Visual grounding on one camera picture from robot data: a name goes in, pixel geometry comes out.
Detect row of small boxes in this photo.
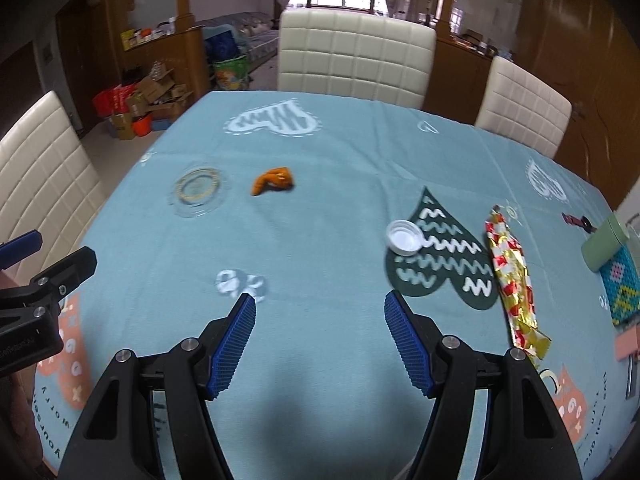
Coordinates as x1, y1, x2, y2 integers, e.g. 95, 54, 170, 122
121, 22, 177, 51

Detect grey sofa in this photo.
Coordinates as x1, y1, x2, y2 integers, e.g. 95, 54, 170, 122
195, 10, 281, 67

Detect orange snack piece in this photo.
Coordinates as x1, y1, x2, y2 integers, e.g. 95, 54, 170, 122
250, 167, 296, 197

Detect green printed bag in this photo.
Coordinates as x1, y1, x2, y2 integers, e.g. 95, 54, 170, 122
212, 55, 251, 92

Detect blue bag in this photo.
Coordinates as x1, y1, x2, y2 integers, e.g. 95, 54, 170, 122
202, 27, 241, 62

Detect small dark clip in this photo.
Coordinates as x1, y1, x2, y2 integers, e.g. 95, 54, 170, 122
562, 212, 599, 234

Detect light blue printed tablecloth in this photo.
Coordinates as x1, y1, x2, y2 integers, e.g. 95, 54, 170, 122
34, 90, 640, 480

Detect red and gold foil wrapper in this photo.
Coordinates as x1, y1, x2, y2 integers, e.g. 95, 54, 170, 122
483, 204, 553, 369

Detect red box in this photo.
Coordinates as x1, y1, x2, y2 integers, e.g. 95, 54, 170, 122
93, 85, 134, 117

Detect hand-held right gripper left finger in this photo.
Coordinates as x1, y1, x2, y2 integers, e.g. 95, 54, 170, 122
59, 292, 259, 480

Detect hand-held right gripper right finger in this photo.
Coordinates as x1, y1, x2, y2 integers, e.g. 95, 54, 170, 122
383, 290, 584, 480

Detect cream quilted chair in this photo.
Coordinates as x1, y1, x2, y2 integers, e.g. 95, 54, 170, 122
276, 9, 438, 110
473, 55, 573, 160
0, 92, 104, 262

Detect light green cup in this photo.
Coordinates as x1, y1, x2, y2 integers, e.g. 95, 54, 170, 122
580, 212, 633, 274

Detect clear glass dish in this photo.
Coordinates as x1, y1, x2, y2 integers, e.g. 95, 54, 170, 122
167, 164, 232, 219

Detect pile of cardboard boxes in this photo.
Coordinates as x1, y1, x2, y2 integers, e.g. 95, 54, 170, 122
109, 62, 196, 141

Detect wooden partition shelf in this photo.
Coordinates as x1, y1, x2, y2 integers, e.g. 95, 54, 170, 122
120, 0, 212, 102

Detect colourful knitted pouch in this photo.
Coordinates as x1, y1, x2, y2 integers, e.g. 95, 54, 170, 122
599, 247, 640, 332

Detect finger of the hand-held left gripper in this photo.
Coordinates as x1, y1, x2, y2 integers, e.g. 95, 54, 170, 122
29, 246, 99, 302
0, 230, 44, 268

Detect white bottle cap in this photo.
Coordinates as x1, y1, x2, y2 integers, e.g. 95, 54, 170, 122
385, 219, 425, 256

